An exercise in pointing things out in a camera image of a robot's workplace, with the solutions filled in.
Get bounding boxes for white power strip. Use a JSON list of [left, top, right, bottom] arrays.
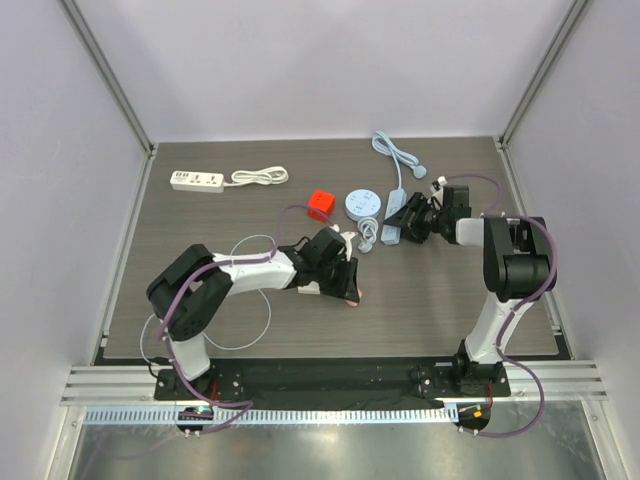
[[170, 171, 224, 193]]

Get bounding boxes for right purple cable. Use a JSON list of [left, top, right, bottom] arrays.
[[439, 173, 560, 439]]

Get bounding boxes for round socket grey cord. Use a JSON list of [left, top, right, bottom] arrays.
[[355, 217, 380, 255]]

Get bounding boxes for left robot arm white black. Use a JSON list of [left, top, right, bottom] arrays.
[[146, 226, 360, 400]]

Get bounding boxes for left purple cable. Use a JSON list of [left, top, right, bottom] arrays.
[[157, 203, 314, 436]]

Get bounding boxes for aluminium frame rail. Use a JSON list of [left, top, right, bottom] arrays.
[[62, 358, 607, 411]]

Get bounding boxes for blue long power strip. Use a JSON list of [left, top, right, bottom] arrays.
[[380, 188, 407, 246]]

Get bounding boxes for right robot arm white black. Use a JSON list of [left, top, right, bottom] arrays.
[[384, 185, 558, 396]]

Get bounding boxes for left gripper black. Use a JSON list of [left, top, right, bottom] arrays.
[[314, 254, 359, 302]]

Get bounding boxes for red cube socket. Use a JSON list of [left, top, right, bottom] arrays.
[[307, 190, 336, 223]]

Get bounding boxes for round blue power socket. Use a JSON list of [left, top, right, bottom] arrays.
[[344, 189, 382, 221]]

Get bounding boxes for white slotted cable duct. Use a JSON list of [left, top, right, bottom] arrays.
[[84, 404, 458, 427]]

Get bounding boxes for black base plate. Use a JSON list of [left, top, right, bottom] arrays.
[[149, 355, 512, 409]]

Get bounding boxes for blue power strip cord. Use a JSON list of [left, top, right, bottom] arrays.
[[370, 130, 429, 192]]

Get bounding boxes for white charger plug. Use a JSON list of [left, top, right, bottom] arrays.
[[297, 281, 321, 295]]

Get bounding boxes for white charging cable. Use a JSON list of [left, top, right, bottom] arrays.
[[140, 234, 281, 369]]

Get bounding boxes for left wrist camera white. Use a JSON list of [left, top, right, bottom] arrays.
[[330, 224, 357, 261]]

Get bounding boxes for purple cable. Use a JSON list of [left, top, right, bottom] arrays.
[[157, 203, 314, 436], [439, 173, 560, 439]]

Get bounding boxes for white coiled power cord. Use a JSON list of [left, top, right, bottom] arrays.
[[223, 166, 290, 187]]

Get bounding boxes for pink charger plug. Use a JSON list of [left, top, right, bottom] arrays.
[[345, 289, 363, 307]]

